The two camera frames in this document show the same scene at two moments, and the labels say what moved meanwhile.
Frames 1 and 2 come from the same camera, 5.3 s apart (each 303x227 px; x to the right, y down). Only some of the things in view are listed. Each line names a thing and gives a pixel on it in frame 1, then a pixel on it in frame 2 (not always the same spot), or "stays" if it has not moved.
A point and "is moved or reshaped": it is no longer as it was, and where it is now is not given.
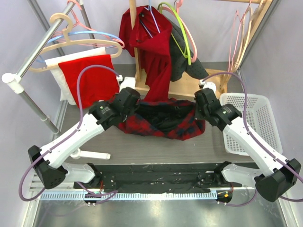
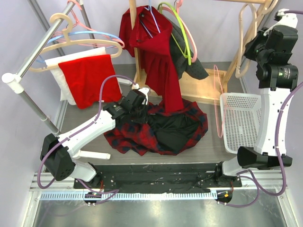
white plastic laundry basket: x=260 y=118 stays
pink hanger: x=176 y=13 stays
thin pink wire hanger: x=230 y=63 to x=218 y=99
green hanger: x=160 y=7 stays
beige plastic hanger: x=248 y=24 is moved or reshaped
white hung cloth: x=66 y=95 stays
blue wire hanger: x=149 y=4 stays
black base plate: x=156 y=176 stays
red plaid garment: x=171 y=117 is moved or reshaped
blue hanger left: x=40 y=59 stays
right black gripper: x=198 y=115 to x=249 y=52
